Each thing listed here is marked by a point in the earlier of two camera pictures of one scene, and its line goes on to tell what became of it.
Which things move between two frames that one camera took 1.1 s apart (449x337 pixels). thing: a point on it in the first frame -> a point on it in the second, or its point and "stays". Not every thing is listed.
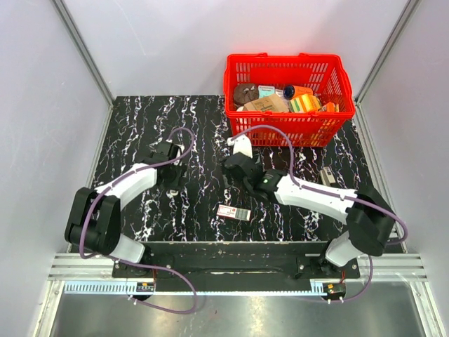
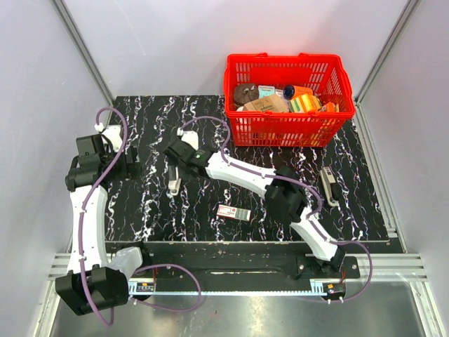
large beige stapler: (327, 176) stays
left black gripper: (179, 168) -> (132, 170)
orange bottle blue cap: (291, 91) stays
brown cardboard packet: (273, 103) stays
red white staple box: (235, 213) stays
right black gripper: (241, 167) -> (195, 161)
